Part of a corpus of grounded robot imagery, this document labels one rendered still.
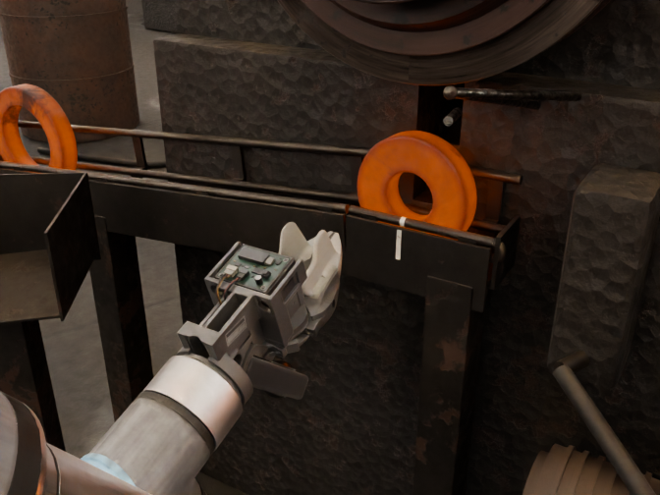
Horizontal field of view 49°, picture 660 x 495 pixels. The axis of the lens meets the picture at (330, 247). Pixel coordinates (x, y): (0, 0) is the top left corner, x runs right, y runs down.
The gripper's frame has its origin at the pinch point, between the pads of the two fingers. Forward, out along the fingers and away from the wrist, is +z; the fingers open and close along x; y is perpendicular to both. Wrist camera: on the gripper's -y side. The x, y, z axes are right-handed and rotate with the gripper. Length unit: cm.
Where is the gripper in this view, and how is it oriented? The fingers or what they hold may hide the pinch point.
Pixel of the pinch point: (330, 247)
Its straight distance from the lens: 73.7
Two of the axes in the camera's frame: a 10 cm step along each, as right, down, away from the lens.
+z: 4.9, -6.4, 6.0
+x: -8.6, -2.3, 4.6
